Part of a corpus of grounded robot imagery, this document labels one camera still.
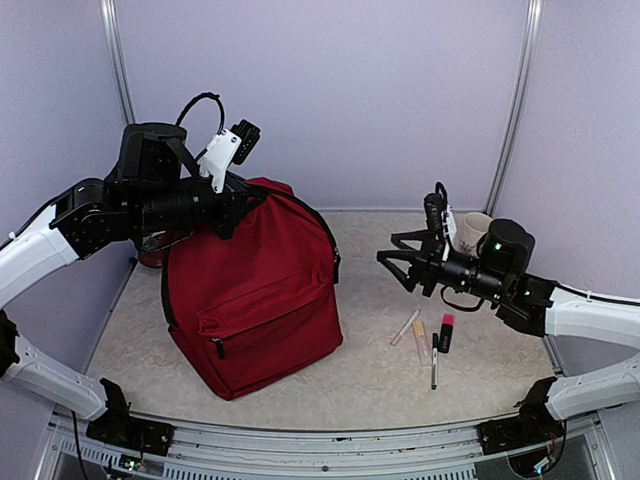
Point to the clear pink pen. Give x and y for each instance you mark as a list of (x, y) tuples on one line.
[(405, 328)]

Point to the red backpack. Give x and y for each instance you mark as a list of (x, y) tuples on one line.
[(260, 306)]

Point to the white printed mug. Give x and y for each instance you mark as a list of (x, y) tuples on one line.
[(470, 228)]

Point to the aluminium frame post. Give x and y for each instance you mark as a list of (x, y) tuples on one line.
[(522, 79), (117, 59)]

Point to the red floral round case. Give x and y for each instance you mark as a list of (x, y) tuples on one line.
[(153, 251)]

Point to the left aluminium frame post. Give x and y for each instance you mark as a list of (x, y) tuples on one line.
[(117, 59)]

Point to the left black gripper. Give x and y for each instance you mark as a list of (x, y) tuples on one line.
[(235, 202)]

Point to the right aluminium frame post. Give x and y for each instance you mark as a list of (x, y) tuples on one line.
[(522, 79)]

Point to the front aluminium rail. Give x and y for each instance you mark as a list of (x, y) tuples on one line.
[(208, 451)]

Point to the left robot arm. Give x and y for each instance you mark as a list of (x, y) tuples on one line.
[(157, 186)]

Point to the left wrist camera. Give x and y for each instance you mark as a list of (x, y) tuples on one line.
[(231, 146)]

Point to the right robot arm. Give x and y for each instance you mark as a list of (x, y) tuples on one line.
[(530, 305)]

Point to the green tipped black marker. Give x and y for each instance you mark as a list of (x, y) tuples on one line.
[(434, 361)]

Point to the beige capped marker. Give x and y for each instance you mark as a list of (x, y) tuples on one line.
[(422, 345)]

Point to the pink black highlighter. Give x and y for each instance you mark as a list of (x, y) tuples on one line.
[(446, 333)]

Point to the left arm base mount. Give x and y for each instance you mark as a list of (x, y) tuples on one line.
[(132, 433)]

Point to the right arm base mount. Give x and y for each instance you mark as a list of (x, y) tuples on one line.
[(497, 436)]

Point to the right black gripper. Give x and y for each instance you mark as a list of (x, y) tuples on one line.
[(430, 258)]

